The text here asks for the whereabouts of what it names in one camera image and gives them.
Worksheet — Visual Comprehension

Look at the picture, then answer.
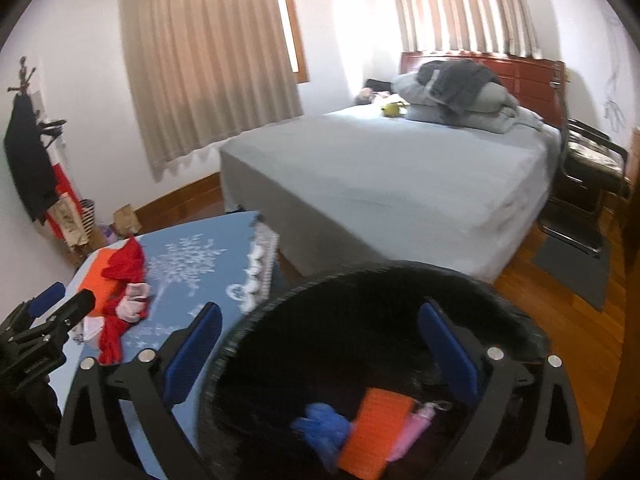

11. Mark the black office chair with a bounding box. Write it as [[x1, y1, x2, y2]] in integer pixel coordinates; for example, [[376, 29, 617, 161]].
[[538, 81, 628, 258]]

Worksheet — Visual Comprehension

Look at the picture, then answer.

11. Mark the canvas tote bag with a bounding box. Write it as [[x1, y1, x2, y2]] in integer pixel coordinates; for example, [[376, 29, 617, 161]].
[[47, 193, 89, 248]]

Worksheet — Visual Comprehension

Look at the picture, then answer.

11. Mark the red hanging garment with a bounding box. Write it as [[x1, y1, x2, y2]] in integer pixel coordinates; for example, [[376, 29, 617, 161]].
[[46, 164, 89, 248]]

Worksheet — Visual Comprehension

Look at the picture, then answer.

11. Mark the dark grey folded blanket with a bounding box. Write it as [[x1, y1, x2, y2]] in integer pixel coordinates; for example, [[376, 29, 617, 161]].
[[416, 58, 501, 115]]

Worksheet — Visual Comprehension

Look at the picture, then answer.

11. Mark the pink plush toy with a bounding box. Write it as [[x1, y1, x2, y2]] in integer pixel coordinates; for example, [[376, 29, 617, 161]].
[[354, 87, 376, 105]]

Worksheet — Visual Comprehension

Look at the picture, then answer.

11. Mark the white medicine box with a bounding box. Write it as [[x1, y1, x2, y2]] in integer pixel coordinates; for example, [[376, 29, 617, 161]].
[[79, 316, 105, 347]]

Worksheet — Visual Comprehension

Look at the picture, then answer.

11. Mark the black-lined trash bin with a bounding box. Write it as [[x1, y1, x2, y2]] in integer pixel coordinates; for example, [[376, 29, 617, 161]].
[[198, 261, 550, 479]]

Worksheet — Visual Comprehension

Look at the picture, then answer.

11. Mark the red cloth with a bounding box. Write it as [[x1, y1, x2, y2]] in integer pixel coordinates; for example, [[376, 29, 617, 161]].
[[99, 236, 151, 365]]

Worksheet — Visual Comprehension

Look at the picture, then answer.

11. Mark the green plush toy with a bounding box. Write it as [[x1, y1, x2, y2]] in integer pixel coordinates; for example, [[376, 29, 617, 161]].
[[382, 102, 408, 118]]

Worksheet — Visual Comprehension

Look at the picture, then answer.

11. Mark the beige curtain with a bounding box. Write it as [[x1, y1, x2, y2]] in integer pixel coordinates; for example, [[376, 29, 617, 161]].
[[118, 0, 303, 179], [395, 0, 542, 58]]

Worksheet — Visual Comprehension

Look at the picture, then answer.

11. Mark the red wooden headboard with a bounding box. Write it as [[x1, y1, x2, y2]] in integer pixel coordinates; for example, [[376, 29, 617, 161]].
[[399, 51, 566, 128]]

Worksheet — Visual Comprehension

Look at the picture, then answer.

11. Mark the left beige curtain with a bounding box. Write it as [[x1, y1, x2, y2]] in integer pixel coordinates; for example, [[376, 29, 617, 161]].
[[118, 0, 303, 179]]

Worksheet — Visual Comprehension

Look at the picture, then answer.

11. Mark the right beige curtain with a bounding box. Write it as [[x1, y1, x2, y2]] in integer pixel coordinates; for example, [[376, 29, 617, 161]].
[[395, 0, 542, 58]]

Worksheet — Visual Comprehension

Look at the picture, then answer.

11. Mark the orange bubble wrap square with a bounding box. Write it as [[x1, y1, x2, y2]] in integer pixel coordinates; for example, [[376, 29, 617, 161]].
[[79, 248, 118, 318]]

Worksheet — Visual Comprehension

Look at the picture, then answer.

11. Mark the grey bed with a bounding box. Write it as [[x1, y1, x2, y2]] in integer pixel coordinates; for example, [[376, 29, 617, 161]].
[[220, 106, 560, 283]]

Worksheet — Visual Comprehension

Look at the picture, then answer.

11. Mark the black hanging jacket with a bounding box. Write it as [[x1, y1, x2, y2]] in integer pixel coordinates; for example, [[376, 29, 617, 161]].
[[4, 110, 58, 224]]

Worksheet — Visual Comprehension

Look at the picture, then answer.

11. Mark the striped basket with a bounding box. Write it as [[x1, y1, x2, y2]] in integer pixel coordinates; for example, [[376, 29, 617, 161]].
[[79, 198, 96, 237]]

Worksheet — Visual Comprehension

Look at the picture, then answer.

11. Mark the grey pillow stack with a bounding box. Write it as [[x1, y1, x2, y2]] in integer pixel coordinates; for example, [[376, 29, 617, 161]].
[[394, 70, 544, 134]]

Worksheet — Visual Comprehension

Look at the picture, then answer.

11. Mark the wooden coat rack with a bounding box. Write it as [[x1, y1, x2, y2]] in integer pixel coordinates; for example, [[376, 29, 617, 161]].
[[6, 55, 68, 162]]

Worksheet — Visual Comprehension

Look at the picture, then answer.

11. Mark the blue glove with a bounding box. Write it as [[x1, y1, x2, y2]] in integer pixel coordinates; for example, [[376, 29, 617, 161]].
[[291, 402, 352, 471]]

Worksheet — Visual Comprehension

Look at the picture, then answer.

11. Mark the brown paper bag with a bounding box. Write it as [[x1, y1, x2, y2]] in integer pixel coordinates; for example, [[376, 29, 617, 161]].
[[113, 204, 141, 237]]

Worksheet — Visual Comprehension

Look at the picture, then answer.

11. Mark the pink cloth piece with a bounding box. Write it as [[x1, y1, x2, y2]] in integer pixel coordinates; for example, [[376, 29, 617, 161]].
[[387, 401, 452, 463]]

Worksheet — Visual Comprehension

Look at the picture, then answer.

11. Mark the pink sock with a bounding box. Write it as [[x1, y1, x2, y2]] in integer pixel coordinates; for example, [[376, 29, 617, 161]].
[[115, 283, 151, 324]]

